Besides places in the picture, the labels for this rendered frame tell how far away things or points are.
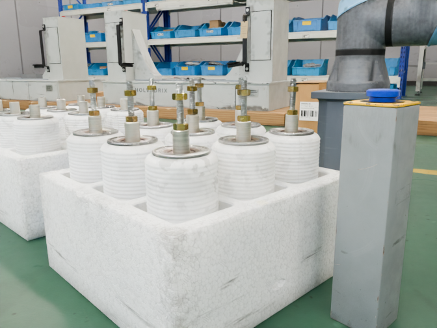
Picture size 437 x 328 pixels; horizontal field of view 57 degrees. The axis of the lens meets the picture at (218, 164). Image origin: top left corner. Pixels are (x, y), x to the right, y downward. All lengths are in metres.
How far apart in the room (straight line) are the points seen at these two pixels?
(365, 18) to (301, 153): 0.46
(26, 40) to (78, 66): 4.24
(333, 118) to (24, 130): 0.70
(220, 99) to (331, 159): 1.85
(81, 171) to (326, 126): 0.60
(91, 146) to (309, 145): 0.35
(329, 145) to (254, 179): 0.48
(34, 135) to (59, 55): 2.96
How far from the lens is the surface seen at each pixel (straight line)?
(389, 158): 0.53
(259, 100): 2.69
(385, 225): 0.55
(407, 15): 1.02
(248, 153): 0.56
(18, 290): 0.78
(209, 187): 0.50
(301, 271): 0.66
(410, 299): 0.74
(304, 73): 5.34
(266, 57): 2.73
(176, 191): 0.49
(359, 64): 1.02
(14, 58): 8.01
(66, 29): 3.95
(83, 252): 0.67
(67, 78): 3.92
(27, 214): 0.95
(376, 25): 1.03
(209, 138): 0.65
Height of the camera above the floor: 0.36
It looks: 13 degrees down
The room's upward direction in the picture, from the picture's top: straight up
